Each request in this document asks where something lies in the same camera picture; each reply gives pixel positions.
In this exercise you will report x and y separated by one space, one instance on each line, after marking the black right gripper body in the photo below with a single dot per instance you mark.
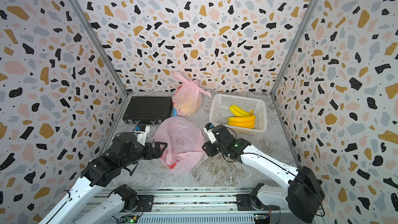
214 149

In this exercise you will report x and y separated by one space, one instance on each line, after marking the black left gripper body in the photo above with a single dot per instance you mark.
140 153

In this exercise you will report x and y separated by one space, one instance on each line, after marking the pink plastic bag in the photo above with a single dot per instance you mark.
188 97
184 144

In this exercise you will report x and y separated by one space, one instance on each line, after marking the yellow banana bunch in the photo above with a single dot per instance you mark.
243 122
238 112

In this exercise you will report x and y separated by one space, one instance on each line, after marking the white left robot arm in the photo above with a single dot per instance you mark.
97 175

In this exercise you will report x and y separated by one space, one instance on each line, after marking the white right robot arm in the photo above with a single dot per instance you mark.
300 191

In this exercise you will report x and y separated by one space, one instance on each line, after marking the white perforated plastic basket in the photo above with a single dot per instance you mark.
219 112

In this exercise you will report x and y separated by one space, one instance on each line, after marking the black ribbed carry case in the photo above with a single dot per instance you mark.
148 110

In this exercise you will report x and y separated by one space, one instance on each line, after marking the blue cylindrical tube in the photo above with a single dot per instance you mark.
174 112

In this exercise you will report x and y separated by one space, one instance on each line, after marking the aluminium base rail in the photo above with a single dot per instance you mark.
192 205

